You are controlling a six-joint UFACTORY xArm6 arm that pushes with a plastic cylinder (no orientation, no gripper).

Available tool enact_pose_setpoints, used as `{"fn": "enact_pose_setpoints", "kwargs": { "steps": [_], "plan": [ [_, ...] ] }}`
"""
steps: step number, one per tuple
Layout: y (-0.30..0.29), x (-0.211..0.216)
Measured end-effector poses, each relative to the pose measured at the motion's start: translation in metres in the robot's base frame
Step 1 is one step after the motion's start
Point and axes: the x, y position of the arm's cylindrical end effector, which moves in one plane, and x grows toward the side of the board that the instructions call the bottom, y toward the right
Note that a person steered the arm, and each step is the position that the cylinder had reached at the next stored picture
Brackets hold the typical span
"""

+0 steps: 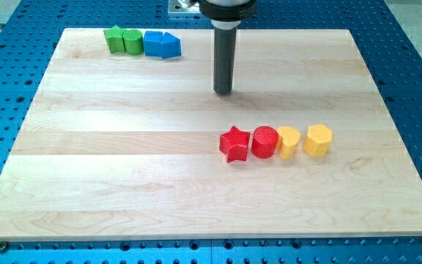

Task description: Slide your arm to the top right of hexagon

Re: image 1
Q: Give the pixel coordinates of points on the black robot arm end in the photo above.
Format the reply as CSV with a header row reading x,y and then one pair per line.
x,y
227,10

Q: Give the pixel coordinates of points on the yellow hexagon block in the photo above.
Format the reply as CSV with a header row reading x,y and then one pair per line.
x,y
318,140

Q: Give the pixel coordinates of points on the red star block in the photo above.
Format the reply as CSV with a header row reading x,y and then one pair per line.
x,y
234,144

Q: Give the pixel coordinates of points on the red cylinder block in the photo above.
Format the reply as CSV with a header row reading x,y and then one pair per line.
x,y
264,142

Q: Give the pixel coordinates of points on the yellow heart block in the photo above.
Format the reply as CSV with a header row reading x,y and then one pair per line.
x,y
288,139

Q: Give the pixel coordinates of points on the blue triangle block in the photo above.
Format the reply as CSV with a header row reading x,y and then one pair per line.
x,y
170,46

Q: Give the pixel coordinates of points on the light wooden board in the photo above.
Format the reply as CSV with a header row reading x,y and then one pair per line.
x,y
119,147

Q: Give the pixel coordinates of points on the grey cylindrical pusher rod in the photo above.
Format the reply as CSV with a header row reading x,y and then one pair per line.
x,y
225,35

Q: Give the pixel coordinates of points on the blue cube block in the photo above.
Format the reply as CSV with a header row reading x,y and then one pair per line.
x,y
151,41

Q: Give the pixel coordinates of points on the green cylinder block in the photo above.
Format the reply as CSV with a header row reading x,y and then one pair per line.
x,y
133,41

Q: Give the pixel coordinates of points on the silver metal mounting plate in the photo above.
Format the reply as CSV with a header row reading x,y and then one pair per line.
x,y
180,7

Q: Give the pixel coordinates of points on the green star block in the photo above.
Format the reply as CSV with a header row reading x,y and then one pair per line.
x,y
114,39

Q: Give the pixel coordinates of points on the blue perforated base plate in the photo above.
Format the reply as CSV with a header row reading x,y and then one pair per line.
x,y
30,34

